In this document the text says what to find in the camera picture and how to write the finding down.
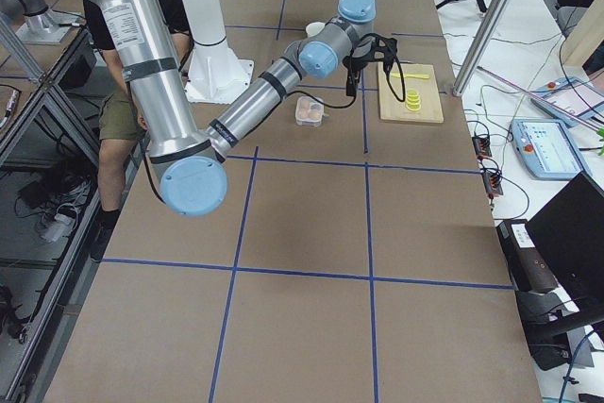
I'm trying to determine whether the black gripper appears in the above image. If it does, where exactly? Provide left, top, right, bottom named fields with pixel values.
left=343, top=46, right=376, bottom=95

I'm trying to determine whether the clear plastic egg box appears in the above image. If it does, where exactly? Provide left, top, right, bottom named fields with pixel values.
left=294, top=95, right=326, bottom=127

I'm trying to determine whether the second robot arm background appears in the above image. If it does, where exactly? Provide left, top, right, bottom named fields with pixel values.
left=1, top=0, right=72, bottom=44

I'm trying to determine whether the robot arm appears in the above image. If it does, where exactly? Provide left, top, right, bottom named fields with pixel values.
left=89, top=0, right=376, bottom=216

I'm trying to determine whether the black desktop box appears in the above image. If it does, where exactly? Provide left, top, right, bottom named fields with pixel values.
left=496, top=219, right=558, bottom=294

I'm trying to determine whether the yellow plastic knife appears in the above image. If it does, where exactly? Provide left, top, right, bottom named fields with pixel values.
left=390, top=73, right=430, bottom=80

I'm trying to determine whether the wooden cutting board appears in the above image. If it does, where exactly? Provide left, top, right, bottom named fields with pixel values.
left=377, top=64, right=444, bottom=124

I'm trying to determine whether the white bowl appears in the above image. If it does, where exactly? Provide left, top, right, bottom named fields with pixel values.
left=305, top=22, right=326, bottom=38

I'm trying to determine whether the orange circuit board far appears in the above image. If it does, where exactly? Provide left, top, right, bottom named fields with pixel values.
left=472, top=135, right=492, bottom=159

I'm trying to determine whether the orange circuit board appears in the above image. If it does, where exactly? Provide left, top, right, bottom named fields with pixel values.
left=472, top=135, right=492, bottom=159
left=480, top=167, right=503, bottom=199

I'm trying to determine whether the orange circuit board near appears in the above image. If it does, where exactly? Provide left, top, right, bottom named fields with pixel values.
left=480, top=167, right=503, bottom=199

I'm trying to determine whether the teach pendant near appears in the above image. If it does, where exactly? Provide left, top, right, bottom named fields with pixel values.
left=511, top=118, right=592, bottom=180

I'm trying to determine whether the teach pendant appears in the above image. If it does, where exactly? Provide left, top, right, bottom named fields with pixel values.
left=532, top=76, right=603, bottom=127
left=511, top=118, right=592, bottom=180

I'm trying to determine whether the teach pendant far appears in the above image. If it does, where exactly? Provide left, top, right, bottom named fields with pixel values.
left=532, top=76, right=603, bottom=127

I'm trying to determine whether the person in black shirt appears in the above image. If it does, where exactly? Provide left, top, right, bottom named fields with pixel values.
left=82, top=0, right=193, bottom=262

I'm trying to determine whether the black computer monitor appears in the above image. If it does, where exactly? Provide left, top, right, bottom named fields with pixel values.
left=526, top=172, right=603, bottom=305

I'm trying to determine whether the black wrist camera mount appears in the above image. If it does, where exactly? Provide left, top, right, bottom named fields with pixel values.
left=373, top=34, right=397, bottom=73

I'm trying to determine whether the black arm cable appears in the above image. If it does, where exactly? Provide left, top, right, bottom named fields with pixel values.
left=282, top=32, right=408, bottom=110

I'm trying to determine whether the aluminium frame post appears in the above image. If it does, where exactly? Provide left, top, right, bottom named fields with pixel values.
left=452, top=0, right=510, bottom=97

